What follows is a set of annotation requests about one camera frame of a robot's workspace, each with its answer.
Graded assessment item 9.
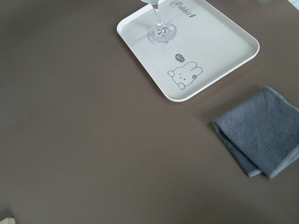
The clear wine glass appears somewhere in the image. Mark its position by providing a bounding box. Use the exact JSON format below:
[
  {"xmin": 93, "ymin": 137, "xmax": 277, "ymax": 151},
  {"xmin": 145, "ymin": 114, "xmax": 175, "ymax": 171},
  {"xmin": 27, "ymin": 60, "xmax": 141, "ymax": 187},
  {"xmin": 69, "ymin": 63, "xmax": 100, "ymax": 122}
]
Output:
[{"xmin": 142, "ymin": 0, "xmax": 177, "ymax": 44}]

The white rabbit tray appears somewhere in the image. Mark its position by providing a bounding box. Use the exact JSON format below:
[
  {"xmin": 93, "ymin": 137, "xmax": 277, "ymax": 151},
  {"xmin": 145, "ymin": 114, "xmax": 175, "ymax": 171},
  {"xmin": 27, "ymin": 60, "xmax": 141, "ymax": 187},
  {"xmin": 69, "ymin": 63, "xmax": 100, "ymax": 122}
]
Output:
[{"xmin": 117, "ymin": 0, "xmax": 260, "ymax": 102}]

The grey folded cloth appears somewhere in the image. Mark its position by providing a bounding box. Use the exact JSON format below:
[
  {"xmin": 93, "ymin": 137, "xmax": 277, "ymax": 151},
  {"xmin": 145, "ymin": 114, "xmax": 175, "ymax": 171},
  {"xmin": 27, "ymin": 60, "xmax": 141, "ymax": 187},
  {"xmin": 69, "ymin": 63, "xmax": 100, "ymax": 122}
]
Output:
[{"xmin": 213, "ymin": 86, "xmax": 299, "ymax": 179}]

